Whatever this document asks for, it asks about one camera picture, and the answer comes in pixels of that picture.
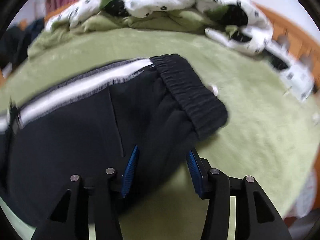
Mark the black pants white stripe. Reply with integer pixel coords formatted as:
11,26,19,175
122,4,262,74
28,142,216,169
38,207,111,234
1,54,228,226

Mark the green plush bed blanket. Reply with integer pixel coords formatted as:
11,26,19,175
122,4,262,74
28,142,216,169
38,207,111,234
0,8,320,240

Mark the white flower-print comforter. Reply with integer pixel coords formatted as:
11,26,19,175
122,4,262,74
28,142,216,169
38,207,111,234
45,0,315,101

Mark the black jacket on bedframe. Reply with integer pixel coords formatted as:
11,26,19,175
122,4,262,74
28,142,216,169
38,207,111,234
1,18,44,70

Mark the wooden bed frame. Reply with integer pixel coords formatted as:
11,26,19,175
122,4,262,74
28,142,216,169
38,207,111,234
0,0,320,181

